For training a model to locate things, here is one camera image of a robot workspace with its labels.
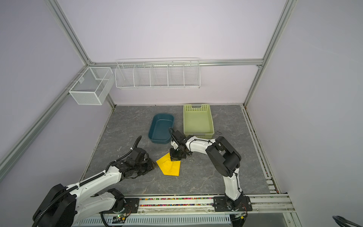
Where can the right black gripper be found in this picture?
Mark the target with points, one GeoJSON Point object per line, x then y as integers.
{"type": "Point", "coordinates": [173, 156]}

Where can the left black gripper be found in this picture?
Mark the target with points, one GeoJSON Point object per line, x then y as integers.
{"type": "Point", "coordinates": [150, 166]}

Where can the yellow paper napkin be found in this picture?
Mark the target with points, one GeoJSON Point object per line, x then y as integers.
{"type": "Point", "coordinates": [169, 167]}

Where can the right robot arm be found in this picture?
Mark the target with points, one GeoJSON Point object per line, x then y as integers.
{"type": "Point", "coordinates": [224, 157]}

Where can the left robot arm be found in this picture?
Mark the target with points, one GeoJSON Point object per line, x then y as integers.
{"type": "Point", "coordinates": [79, 190]}

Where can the dark teal plastic tray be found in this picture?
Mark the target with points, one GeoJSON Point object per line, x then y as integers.
{"type": "Point", "coordinates": [159, 129]}

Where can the light green plastic basket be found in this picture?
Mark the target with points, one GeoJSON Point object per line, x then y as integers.
{"type": "Point", "coordinates": [198, 121]}

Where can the small white mesh basket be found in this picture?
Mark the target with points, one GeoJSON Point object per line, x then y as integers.
{"type": "Point", "coordinates": [93, 86]}

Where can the long white wire rack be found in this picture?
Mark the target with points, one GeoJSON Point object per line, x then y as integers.
{"type": "Point", "coordinates": [158, 73]}

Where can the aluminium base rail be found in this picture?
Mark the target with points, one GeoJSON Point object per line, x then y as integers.
{"type": "Point", "coordinates": [165, 210]}

